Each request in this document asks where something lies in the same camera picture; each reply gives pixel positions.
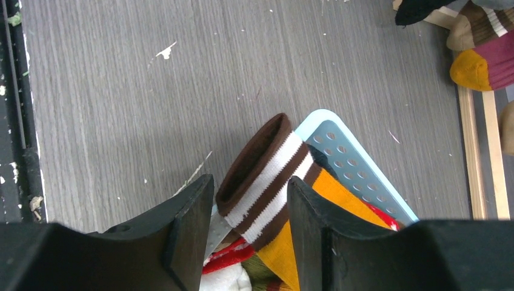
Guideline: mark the brown white orange sock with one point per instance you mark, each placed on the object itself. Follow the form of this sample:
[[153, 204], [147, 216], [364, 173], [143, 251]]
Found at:
[[253, 196]]

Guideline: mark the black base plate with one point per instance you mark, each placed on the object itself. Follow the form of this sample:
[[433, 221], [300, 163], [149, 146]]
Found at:
[[22, 193]]

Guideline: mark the brown white striped hanging sock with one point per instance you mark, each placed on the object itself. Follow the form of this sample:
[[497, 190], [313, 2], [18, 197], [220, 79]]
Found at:
[[479, 22]]

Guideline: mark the red white patterned sock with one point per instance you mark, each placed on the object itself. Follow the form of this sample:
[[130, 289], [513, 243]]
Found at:
[[239, 250]]

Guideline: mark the maroon purple striped sock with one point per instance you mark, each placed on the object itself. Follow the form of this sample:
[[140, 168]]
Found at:
[[487, 67]]

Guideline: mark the wooden rack frame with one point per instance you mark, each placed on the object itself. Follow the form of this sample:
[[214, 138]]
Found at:
[[484, 161]]

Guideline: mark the white sock in basket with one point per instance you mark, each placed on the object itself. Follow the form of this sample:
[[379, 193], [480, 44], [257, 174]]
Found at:
[[231, 278]]

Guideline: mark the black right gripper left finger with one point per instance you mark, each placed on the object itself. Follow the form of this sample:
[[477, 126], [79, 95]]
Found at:
[[160, 249]]

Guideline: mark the light blue plastic basket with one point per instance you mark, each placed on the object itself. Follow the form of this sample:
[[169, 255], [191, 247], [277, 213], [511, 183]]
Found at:
[[354, 167]]

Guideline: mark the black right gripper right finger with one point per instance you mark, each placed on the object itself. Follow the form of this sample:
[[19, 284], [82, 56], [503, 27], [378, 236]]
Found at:
[[336, 250]]

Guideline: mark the navy black white sock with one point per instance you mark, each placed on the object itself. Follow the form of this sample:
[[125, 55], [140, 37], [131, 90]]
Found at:
[[412, 11]]

